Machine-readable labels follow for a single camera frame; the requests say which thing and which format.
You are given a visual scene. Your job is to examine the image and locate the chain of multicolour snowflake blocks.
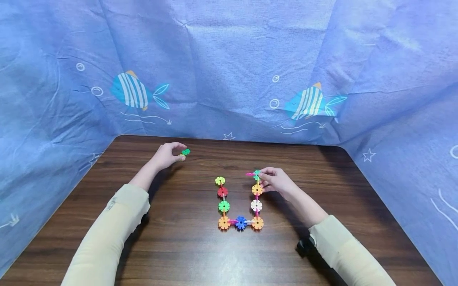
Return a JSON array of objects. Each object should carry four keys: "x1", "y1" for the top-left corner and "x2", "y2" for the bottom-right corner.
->
[{"x1": 215, "y1": 170, "x2": 265, "y2": 231}]

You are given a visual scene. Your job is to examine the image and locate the person's right forearm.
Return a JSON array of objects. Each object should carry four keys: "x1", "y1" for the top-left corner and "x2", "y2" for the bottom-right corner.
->
[{"x1": 285, "y1": 190, "x2": 397, "y2": 286}]

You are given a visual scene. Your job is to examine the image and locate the person's right hand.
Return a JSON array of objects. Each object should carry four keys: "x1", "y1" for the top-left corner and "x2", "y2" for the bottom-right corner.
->
[{"x1": 258, "y1": 167, "x2": 298, "y2": 202}]

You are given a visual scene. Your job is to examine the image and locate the black wrist band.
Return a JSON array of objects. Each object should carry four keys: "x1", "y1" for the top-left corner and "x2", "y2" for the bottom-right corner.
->
[{"x1": 296, "y1": 234, "x2": 317, "y2": 257}]

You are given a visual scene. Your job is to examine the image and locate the person's left hand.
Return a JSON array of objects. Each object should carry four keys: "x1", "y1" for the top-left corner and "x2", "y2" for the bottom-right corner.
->
[{"x1": 151, "y1": 142, "x2": 188, "y2": 172}]

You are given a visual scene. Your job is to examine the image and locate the person's left forearm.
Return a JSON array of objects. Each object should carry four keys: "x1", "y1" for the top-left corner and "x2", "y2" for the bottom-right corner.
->
[{"x1": 61, "y1": 162, "x2": 162, "y2": 286}]

